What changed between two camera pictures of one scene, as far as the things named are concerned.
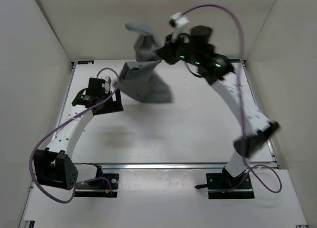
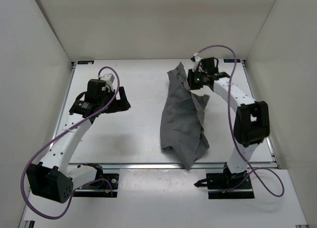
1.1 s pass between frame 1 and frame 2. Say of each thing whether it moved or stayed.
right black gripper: moved
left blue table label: stayed
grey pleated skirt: moved
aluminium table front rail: stayed
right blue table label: stayed
